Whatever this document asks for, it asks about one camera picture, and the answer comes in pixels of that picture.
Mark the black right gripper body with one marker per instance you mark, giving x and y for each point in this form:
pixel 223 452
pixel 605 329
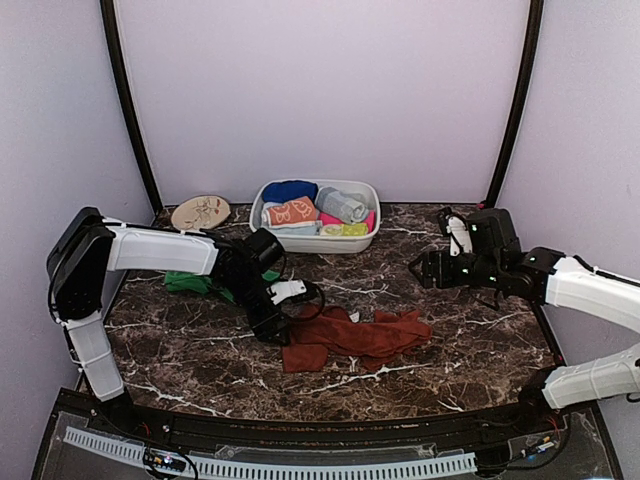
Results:
pixel 484 272

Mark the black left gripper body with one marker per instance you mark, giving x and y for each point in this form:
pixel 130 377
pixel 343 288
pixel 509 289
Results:
pixel 242 291

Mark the orange bunny pattern towel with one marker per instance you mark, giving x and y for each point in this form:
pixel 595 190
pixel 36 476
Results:
pixel 299 212

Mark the brown towel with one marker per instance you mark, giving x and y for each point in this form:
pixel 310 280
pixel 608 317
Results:
pixel 375 343

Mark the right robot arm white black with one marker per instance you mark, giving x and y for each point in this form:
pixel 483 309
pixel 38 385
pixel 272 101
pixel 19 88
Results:
pixel 569 287

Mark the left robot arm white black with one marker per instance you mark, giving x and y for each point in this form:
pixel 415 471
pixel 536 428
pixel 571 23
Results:
pixel 95 249

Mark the round beige embroidered cloth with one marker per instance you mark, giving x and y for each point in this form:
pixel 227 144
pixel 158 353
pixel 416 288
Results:
pixel 201 213

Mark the green microfibre towel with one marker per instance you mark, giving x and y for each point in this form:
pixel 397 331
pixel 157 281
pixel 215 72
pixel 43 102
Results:
pixel 186 282

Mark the light blue rolled towel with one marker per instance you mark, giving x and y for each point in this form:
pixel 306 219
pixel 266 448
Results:
pixel 293 229

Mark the dark blue rolled towel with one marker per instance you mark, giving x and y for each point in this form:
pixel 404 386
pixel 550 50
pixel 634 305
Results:
pixel 284 191

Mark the grey plastic basin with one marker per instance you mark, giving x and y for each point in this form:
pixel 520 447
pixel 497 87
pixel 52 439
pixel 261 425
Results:
pixel 325 244

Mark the grey rolled towel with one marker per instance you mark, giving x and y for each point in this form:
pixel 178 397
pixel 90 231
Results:
pixel 347 208

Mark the pink rolled towel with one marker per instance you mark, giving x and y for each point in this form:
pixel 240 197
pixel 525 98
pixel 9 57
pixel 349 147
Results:
pixel 327 219

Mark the yellow green rolled towel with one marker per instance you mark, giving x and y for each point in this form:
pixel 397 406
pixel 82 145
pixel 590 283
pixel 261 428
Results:
pixel 345 230

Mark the small electronics board with leds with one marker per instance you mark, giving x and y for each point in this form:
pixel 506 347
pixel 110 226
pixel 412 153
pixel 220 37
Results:
pixel 162 461

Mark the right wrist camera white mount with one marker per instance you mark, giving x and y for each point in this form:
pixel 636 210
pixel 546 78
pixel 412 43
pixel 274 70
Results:
pixel 453 226

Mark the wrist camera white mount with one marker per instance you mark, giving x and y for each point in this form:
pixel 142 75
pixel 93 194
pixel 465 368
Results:
pixel 280 291
pixel 453 226

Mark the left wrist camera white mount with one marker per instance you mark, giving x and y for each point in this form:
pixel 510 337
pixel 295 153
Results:
pixel 280 291

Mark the black front table rail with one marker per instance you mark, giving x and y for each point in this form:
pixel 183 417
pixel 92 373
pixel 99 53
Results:
pixel 491 428

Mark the white slotted cable duct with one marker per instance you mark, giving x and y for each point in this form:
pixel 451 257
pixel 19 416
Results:
pixel 271 466

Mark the right black frame post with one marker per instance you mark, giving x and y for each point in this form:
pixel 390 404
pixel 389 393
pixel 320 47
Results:
pixel 521 89

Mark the black frame post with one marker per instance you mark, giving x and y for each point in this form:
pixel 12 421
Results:
pixel 126 101
pixel 521 89

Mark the left black frame post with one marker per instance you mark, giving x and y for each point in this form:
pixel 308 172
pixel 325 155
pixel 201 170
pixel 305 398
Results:
pixel 126 101

